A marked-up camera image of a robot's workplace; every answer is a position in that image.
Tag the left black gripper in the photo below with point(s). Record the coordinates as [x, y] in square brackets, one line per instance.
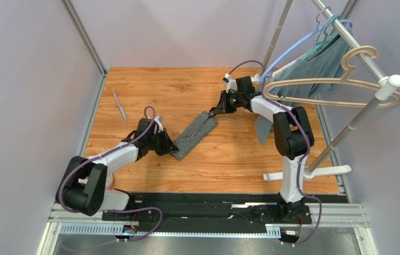
[168, 146]

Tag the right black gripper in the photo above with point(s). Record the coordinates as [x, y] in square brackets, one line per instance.
[222, 104]

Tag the grey stitched cloth napkin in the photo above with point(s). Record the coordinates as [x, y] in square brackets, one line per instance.
[185, 143]

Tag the black spoon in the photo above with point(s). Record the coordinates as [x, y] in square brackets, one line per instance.
[204, 127]

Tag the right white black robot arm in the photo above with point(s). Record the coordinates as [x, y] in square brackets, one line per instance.
[293, 138]

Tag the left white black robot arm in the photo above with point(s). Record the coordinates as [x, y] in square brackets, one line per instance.
[83, 188]

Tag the teal hanging garment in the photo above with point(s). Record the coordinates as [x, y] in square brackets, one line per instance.
[323, 63]

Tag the blue clothes hanger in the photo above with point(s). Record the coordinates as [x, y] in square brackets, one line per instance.
[320, 43]

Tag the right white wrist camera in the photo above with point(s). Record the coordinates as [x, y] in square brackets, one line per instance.
[231, 85]

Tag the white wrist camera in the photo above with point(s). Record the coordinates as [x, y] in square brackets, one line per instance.
[158, 123]
[231, 85]

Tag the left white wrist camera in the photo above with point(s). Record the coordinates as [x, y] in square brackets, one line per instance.
[158, 123]

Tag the pink handled knife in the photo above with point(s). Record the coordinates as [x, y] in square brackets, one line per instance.
[120, 107]

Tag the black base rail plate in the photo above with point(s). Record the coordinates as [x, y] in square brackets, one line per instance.
[231, 213]

